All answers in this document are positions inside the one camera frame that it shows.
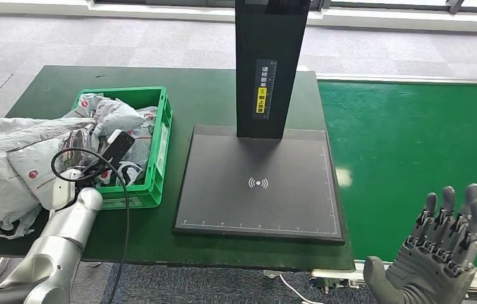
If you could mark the white window ledge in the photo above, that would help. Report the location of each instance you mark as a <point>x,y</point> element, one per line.
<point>53,10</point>

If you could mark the black inbound scanner machine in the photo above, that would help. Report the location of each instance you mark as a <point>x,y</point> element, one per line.
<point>259,201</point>

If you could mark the green conveyor belt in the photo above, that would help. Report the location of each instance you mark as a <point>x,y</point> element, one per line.
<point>410,138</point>

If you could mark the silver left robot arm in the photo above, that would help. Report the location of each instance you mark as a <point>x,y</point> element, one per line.
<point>53,247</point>

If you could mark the aluminium conveyor frame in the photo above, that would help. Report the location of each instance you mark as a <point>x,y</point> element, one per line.
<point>339,279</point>

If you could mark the dark green table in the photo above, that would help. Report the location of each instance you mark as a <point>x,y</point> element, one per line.
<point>204,96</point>

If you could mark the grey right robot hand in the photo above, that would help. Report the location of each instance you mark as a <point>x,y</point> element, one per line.
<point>427,268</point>

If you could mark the white bag black-red print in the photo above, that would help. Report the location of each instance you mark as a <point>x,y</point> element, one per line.
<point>131,172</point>

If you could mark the white crate label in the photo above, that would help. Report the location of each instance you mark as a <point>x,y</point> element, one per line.
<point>162,149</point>

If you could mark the green plastic crate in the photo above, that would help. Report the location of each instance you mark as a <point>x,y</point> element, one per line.
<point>154,184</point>

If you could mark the black yellow scanner label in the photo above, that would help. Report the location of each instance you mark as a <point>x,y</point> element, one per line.
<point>264,90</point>

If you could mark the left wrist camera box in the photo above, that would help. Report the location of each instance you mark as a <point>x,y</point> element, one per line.
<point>116,149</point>

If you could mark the long white parcel bag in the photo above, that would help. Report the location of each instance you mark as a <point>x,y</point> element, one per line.
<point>36,163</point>

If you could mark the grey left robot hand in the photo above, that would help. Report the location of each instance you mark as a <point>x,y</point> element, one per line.
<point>76,144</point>

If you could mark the white parcel bag black letters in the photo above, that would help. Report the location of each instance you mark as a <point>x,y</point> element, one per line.
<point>9,230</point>

